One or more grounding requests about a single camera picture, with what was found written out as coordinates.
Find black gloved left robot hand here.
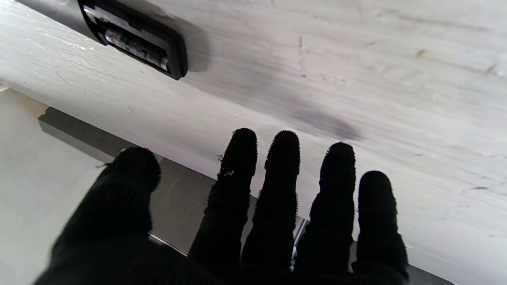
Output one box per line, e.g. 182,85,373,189
34,128,409,285

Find silver AAA battery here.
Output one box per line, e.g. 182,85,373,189
104,28,169,72

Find black remote control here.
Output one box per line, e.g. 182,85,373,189
77,0,189,81

